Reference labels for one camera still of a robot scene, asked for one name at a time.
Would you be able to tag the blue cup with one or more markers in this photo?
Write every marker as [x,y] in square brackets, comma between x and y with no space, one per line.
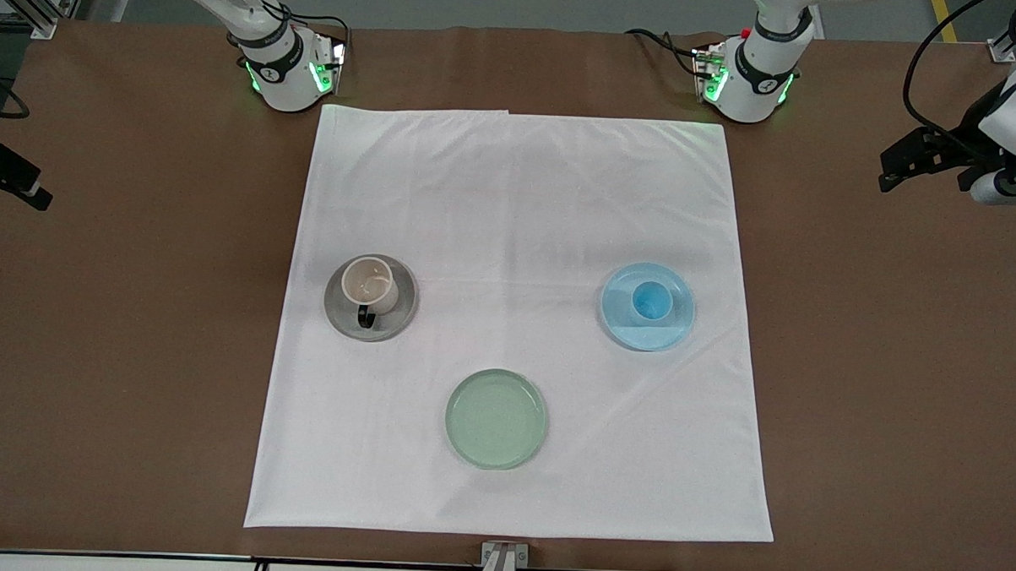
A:
[651,301]

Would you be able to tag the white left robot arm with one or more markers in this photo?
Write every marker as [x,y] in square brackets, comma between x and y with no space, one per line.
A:
[751,91]

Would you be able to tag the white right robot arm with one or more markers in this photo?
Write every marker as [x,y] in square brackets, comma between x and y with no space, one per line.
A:
[283,79]

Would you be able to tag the blue plate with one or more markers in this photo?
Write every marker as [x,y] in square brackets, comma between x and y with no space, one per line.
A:
[625,328]

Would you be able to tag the gray plate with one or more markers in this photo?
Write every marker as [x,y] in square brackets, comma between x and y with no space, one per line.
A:
[397,320]

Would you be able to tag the green plate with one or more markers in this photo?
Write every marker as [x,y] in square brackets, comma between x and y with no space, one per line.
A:
[496,419]

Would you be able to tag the white cloth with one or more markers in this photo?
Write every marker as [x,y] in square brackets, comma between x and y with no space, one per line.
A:
[520,193]

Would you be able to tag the metal table bracket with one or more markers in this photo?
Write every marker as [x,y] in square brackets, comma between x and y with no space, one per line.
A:
[502,564]

